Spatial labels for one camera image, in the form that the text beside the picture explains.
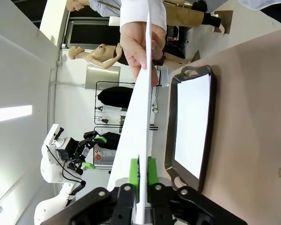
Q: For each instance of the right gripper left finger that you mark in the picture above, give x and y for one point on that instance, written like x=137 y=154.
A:
x=134 y=173

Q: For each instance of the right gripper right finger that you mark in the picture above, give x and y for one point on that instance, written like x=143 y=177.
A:
x=152 y=173

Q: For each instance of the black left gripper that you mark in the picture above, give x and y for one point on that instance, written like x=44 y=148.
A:
x=71 y=150

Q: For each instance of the white A4 paper sheet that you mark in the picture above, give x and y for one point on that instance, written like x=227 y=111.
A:
x=192 y=126
x=131 y=140

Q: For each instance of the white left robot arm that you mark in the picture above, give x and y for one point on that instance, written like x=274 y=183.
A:
x=49 y=171

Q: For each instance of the person's right forearm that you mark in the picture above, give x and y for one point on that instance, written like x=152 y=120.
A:
x=135 y=11

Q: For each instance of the person's right hand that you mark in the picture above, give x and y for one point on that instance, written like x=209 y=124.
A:
x=133 y=47

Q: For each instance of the white machine red buttons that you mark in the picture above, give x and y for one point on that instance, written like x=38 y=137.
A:
x=105 y=159

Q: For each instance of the black hanging garment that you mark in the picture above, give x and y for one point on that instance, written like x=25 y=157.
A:
x=114 y=96
x=112 y=143

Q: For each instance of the brown plastic serving tray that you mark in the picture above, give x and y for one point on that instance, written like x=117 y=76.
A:
x=171 y=131

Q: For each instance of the black garment rack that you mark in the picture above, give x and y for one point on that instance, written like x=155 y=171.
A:
x=153 y=126

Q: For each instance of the white shoe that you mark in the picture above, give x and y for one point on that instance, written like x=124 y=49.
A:
x=154 y=104
x=155 y=110

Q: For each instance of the stainless metal panel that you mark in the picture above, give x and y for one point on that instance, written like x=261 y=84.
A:
x=100 y=77

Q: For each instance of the mannequin with black skirt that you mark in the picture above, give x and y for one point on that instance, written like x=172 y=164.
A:
x=96 y=55

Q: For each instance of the mannequin with tan skirt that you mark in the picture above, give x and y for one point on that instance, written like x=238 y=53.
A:
x=185 y=16

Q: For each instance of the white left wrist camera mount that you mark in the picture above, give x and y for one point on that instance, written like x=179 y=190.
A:
x=51 y=133

